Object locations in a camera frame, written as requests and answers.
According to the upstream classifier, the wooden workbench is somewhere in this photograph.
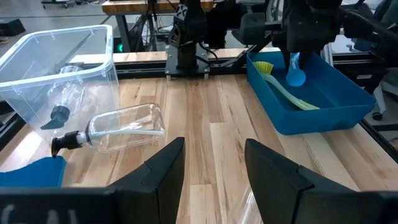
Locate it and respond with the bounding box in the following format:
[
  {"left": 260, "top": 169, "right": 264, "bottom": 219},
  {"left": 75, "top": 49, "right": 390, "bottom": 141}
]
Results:
[{"left": 101, "top": 0, "right": 215, "bottom": 15}]

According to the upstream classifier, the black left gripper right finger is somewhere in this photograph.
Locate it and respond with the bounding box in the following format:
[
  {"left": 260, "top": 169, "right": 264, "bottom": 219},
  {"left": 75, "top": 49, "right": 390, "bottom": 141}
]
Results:
[{"left": 244, "top": 138, "right": 398, "bottom": 224}]

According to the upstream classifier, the blue dish brush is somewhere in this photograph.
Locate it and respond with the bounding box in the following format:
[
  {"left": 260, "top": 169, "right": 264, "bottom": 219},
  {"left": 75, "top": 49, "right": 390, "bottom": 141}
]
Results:
[{"left": 285, "top": 52, "right": 308, "bottom": 88}]

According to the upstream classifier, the green dish brush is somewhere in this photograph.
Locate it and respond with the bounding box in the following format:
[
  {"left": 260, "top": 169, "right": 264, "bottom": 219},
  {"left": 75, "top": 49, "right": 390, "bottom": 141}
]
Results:
[{"left": 252, "top": 60, "right": 321, "bottom": 111}]

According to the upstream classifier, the clear plastic storage bin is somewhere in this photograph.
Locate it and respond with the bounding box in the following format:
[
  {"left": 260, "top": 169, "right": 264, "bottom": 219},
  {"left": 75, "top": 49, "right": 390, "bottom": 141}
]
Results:
[{"left": 0, "top": 24, "right": 121, "bottom": 147}]

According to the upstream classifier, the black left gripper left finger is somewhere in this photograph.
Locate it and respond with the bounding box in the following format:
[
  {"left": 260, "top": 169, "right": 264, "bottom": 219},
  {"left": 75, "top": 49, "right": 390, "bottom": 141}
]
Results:
[{"left": 0, "top": 137, "right": 187, "bottom": 224}]

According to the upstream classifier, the blue plastic tray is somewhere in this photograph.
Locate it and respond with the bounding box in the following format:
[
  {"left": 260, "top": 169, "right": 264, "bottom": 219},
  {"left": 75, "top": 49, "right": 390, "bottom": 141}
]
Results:
[{"left": 246, "top": 50, "right": 377, "bottom": 136}]

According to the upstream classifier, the blue wavy kitchen sponge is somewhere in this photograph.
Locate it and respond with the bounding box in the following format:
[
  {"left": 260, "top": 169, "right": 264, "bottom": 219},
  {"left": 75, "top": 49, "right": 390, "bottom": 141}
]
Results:
[{"left": 0, "top": 155, "right": 67, "bottom": 189}]

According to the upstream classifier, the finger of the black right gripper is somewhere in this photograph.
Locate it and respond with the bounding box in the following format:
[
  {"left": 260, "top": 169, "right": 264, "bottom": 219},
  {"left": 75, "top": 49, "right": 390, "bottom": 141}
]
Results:
[
  {"left": 280, "top": 46, "right": 293, "bottom": 71},
  {"left": 298, "top": 50, "right": 314, "bottom": 70}
]

